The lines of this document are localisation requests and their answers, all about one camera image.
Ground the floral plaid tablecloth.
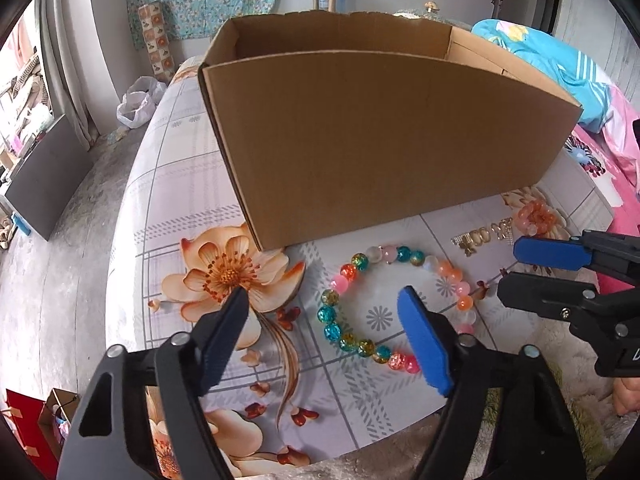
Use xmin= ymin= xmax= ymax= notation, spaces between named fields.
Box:
xmin=105 ymin=55 xmax=616 ymax=463

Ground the grey curtain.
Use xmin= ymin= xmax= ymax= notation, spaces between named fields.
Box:
xmin=40 ymin=0 xmax=108 ymax=151

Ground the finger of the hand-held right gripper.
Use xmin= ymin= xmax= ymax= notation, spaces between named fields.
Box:
xmin=497 ymin=270 xmax=640 ymax=350
xmin=513 ymin=230 xmax=640 ymax=288

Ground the pink orange bead bracelet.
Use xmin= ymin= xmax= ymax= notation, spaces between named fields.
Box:
xmin=516 ymin=200 xmax=558 ymax=236

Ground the red paper bag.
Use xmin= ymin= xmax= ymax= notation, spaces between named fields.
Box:
xmin=0 ymin=389 xmax=60 ymax=473

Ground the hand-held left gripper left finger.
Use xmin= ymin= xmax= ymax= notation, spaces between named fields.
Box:
xmin=56 ymin=287 xmax=250 ymax=480

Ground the fluffy white green rug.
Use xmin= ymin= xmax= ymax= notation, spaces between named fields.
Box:
xmin=325 ymin=310 xmax=640 ymax=480

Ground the brown paper bag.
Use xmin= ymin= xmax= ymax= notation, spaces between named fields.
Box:
xmin=37 ymin=387 xmax=81 ymax=448

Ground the brown cardboard box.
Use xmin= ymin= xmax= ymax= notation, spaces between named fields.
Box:
xmin=198 ymin=10 xmax=584 ymax=252

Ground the multicolour glass bead bracelet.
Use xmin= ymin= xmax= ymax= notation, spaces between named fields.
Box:
xmin=317 ymin=245 xmax=476 ymax=375

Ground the orange patterned tall roll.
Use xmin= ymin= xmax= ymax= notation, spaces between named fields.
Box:
xmin=137 ymin=1 xmax=176 ymax=83

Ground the person's right hand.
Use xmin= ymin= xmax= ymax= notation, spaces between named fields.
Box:
xmin=612 ymin=374 xmax=640 ymax=417

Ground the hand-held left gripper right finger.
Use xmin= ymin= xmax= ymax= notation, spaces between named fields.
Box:
xmin=397 ymin=286 xmax=588 ymax=480

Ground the dark grey board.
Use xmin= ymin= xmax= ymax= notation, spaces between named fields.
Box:
xmin=4 ymin=114 xmax=96 ymax=242

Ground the white plastic bag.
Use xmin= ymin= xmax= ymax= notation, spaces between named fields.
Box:
xmin=116 ymin=76 xmax=167 ymax=130

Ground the pink floral blanket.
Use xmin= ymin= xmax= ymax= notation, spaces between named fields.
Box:
xmin=565 ymin=82 xmax=640 ymax=236

